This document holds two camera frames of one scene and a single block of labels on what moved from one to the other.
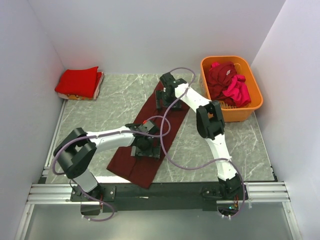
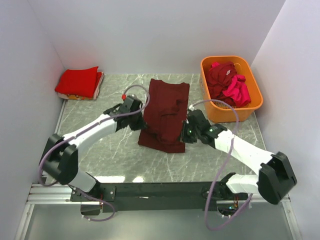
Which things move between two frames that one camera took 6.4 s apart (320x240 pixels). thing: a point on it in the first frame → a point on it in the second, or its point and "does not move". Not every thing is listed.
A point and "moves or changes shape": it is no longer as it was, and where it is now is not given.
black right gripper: x=168 y=103 → x=188 y=133
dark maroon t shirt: x=140 y=171 moves or changes shape
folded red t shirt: x=83 y=82 does not move
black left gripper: x=145 y=152 → x=137 y=122
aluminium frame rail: x=257 y=192 does not move
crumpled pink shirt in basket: x=238 y=90 does not move
